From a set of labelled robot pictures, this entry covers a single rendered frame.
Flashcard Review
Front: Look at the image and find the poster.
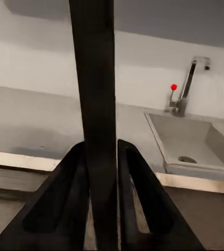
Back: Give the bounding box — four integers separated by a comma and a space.
69, 0, 118, 251

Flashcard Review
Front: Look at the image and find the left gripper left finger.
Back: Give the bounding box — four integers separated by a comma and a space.
0, 141, 89, 251

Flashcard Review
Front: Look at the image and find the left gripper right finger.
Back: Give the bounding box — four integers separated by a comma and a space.
117, 139, 206, 251

